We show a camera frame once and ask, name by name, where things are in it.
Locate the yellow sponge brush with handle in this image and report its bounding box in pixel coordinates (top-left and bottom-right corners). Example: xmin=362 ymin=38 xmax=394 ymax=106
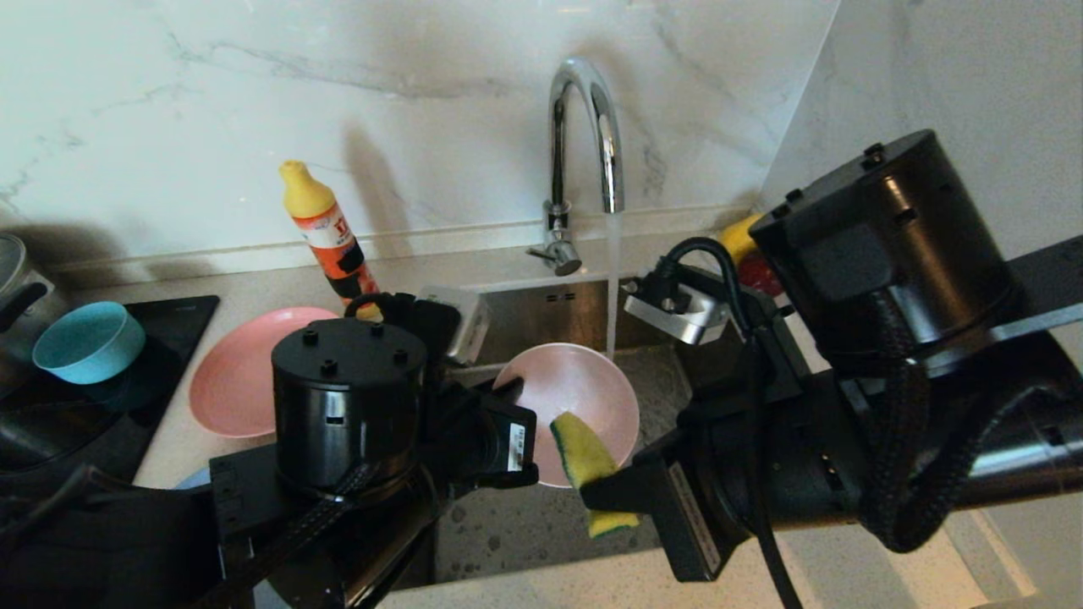
xmin=550 ymin=411 xmax=641 ymax=540

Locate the pink bowl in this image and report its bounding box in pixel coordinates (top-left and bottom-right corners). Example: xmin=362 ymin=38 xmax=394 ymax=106
xmin=492 ymin=343 xmax=641 ymax=489

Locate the chrome gooseneck faucet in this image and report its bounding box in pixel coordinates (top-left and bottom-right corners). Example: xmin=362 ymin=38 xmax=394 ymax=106
xmin=525 ymin=56 xmax=627 ymax=278

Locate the yellow-capped orange dish soap bottle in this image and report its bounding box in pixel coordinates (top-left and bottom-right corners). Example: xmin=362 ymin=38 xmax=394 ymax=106
xmin=279 ymin=160 xmax=383 ymax=322

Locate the teal bowl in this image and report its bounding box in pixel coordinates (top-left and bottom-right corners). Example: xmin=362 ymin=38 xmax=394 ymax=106
xmin=32 ymin=301 xmax=146 ymax=386

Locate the stainless steel sink basin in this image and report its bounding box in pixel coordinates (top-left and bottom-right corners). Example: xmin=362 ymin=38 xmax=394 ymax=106
xmin=398 ymin=271 xmax=762 ymax=584

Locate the dark red apple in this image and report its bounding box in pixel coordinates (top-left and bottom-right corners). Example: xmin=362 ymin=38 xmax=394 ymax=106
xmin=738 ymin=254 xmax=783 ymax=297

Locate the large pink plate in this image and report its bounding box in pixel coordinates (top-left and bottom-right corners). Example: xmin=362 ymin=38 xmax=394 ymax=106
xmin=188 ymin=306 xmax=339 ymax=439

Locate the yellow pear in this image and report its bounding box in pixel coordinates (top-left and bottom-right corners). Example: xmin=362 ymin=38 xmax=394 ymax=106
xmin=719 ymin=216 xmax=762 ymax=267

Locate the black glass induction cooktop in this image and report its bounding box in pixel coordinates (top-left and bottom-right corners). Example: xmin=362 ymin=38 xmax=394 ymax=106
xmin=0 ymin=294 xmax=219 ymax=508

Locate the black frying pan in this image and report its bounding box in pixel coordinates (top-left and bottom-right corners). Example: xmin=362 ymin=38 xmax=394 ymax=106
xmin=0 ymin=372 xmax=149 ymax=475

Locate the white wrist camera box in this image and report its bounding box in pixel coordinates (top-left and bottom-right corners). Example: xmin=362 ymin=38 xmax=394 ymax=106
xmin=622 ymin=271 xmax=733 ymax=346
xmin=415 ymin=285 xmax=493 ymax=366

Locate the steel pot with black handle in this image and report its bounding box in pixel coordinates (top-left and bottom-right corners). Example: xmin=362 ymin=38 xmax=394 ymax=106
xmin=0 ymin=234 xmax=69 ymax=373

